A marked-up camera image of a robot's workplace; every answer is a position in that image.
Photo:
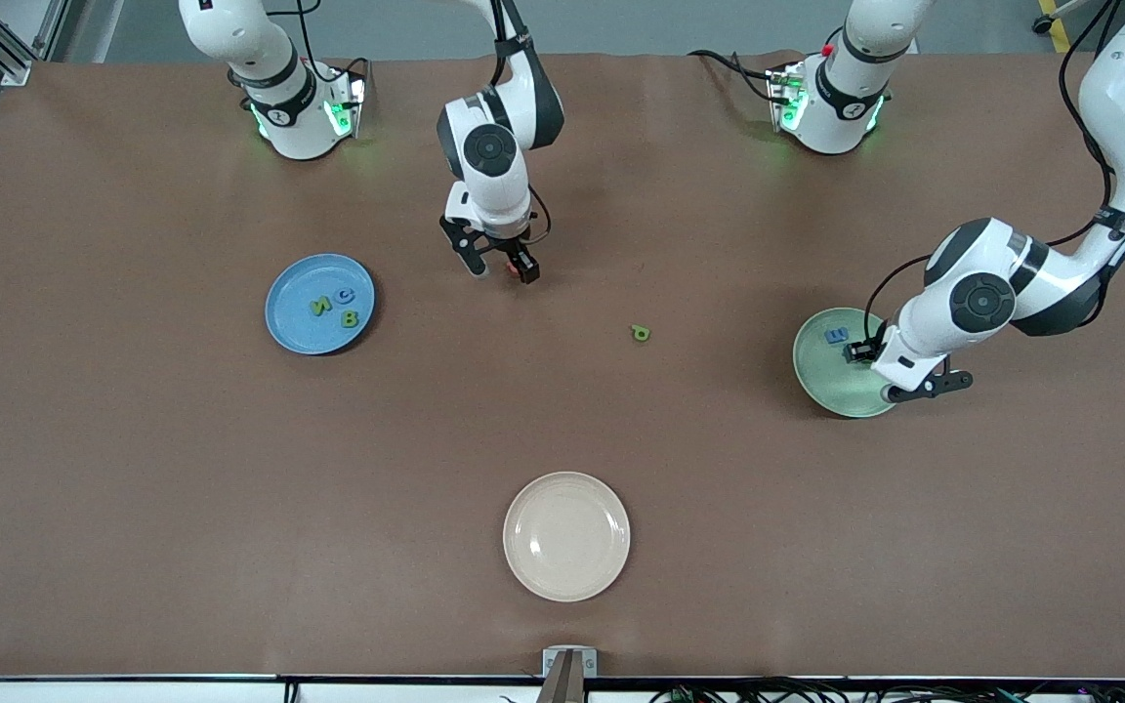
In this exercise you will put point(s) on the green foam letter B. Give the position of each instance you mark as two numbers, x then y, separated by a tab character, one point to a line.
351	318

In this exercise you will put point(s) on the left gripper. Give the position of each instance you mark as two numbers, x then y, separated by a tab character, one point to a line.
863	351

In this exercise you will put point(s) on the brown table mat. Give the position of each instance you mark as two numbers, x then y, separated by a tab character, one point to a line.
133	488

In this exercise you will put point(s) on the blue plate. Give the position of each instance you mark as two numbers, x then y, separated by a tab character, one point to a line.
304	332

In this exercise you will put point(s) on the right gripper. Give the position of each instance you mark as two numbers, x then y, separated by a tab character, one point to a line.
511	244

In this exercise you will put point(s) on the green foam letter N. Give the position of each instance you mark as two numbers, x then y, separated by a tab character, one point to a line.
321	306

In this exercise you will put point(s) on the blue foam letter m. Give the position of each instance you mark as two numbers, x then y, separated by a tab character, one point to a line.
836	336

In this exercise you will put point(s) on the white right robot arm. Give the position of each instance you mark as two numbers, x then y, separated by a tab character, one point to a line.
489	151

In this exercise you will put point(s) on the green plate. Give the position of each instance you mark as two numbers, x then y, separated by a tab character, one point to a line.
831	383

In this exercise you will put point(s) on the beige plate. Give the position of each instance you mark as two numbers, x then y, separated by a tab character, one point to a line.
566	537

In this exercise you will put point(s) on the black caster wheel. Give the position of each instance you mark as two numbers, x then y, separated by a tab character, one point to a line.
1043	23

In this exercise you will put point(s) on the grey metal bracket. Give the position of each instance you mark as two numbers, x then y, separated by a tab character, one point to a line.
550	660

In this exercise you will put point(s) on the blue foam letter C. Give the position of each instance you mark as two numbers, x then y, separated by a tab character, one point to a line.
341	297

